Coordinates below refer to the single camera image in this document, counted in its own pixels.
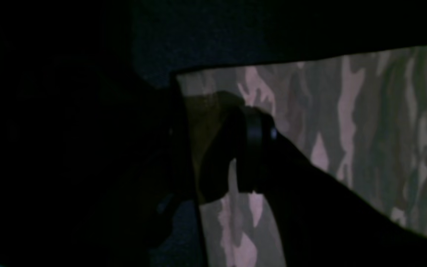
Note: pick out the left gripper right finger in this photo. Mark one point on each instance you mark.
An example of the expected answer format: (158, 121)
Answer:
(321, 222)

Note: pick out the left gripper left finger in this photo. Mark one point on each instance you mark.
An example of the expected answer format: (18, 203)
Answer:
(87, 115)

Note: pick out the camouflage t-shirt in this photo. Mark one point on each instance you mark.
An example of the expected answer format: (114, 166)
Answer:
(361, 118)

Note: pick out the black table cloth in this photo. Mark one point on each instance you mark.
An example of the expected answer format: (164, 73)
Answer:
(261, 32)

